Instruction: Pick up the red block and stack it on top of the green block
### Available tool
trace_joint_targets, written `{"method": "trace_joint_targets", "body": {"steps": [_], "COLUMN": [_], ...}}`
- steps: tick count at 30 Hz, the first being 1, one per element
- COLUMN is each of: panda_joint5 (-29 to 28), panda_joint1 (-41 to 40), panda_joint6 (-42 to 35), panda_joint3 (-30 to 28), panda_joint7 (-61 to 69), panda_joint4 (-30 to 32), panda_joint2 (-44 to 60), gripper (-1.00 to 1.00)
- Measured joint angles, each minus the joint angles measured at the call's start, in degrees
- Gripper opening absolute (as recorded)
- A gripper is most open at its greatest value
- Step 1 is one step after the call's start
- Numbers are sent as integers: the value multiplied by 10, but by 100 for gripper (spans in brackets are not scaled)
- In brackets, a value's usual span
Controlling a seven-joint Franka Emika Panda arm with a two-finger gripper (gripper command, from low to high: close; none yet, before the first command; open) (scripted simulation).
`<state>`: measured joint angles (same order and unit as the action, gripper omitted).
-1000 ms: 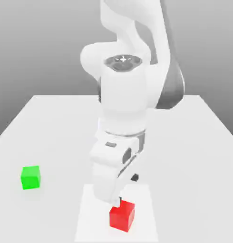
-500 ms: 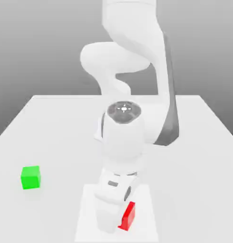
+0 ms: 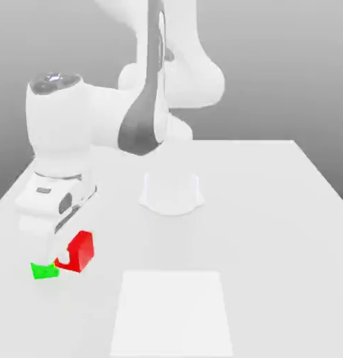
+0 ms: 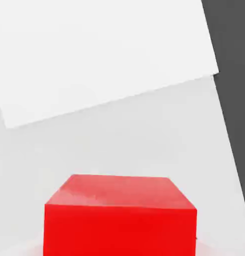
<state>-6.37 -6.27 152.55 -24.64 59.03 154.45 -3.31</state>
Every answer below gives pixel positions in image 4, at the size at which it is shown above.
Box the small red cube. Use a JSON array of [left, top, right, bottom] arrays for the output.
[[42, 173, 198, 256]]

